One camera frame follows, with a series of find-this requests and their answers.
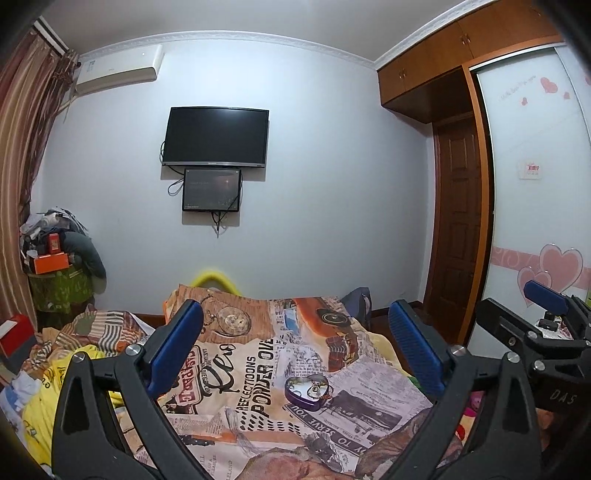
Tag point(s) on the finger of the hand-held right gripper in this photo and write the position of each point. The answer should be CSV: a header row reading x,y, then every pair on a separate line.
x,y
545,295
508,330

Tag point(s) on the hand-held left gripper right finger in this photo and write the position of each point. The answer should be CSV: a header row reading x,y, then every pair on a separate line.
x,y
415,350

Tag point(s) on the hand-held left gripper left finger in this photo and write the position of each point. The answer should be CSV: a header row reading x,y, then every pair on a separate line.
x,y
178,341

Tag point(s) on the purple heart-shaped tin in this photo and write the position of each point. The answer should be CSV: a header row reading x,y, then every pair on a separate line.
x,y
300,402

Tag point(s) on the yellow plastic object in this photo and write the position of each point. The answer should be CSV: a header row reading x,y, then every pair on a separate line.
x,y
207,277

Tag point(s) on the blue bag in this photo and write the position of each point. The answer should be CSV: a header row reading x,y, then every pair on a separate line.
x,y
358,304

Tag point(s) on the striped cloth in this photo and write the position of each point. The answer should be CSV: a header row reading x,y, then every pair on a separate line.
x,y
106,323

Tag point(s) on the printed blanket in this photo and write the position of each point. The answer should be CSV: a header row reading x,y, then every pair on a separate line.
x,y
258,369

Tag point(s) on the white wardrobe sliding door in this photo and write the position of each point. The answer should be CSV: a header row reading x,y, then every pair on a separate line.
x,y
531,207

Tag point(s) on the brown wooden door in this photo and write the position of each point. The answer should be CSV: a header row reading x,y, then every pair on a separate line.
x,y
455,230

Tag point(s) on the small red-white sticker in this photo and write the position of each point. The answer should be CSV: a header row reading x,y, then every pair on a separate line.
x,y
530,170

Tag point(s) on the green patterned bag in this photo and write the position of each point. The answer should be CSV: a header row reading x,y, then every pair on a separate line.
x,y
60,290

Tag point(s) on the orange box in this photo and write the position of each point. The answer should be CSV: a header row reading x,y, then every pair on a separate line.
x,y
51,264

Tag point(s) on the yellow cloth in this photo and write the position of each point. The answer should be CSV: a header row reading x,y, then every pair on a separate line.
x,y
41,406

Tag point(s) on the red box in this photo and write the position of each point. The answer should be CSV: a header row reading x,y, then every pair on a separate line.
x,y
16,337

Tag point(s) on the pile of clutter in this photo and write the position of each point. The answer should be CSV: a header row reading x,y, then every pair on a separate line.
x,y
46,221

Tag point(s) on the wooden overhead cabinet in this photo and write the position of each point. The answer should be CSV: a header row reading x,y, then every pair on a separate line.
x,y
425,78

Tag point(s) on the striped brown curtain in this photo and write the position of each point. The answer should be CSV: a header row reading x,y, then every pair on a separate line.
x,y
23,138

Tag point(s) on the white air conditioner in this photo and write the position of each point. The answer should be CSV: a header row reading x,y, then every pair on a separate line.
x,y
115,69

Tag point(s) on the small dark wall screen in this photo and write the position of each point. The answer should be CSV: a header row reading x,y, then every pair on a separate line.
x,y
210,189

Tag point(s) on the black wall television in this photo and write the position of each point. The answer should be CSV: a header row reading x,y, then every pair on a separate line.
x,y
214,136

